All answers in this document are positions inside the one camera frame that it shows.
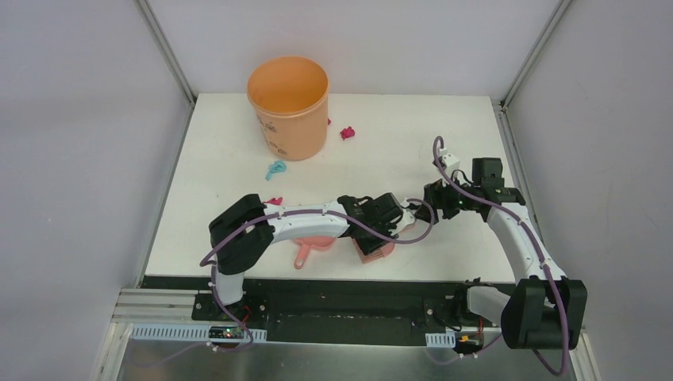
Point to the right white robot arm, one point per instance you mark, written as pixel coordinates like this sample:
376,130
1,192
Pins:
546,308

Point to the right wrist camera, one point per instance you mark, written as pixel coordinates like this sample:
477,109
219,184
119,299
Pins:
450,162

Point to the magenta paper scrap near bucket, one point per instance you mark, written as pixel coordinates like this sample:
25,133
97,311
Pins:
347,133

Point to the pink hand brush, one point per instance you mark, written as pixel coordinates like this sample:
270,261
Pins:
371,248

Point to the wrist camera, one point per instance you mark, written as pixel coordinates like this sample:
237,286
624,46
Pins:
408,219
450,162

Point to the orange plastic bucket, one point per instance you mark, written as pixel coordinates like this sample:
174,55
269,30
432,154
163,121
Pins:
289,95

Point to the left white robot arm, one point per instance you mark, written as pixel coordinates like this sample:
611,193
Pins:
242,234

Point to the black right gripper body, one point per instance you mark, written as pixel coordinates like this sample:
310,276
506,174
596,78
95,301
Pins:
451,200

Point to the pink dustpan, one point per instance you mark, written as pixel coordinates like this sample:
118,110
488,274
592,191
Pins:
308,244

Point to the white cable duct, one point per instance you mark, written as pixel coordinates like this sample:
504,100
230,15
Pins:
173,332
440,340

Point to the cyan paper scrap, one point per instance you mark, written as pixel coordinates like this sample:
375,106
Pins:
279,166

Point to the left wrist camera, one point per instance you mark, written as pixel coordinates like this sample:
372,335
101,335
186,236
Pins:
408,219

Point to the right white cable duct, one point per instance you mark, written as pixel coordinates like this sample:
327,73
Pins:
440,340

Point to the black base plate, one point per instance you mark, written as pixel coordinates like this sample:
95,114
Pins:
333,311

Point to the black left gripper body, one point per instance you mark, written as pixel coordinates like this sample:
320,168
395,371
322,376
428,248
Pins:
375,244

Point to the left white cable duct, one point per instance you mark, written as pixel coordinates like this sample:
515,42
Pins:
173,332

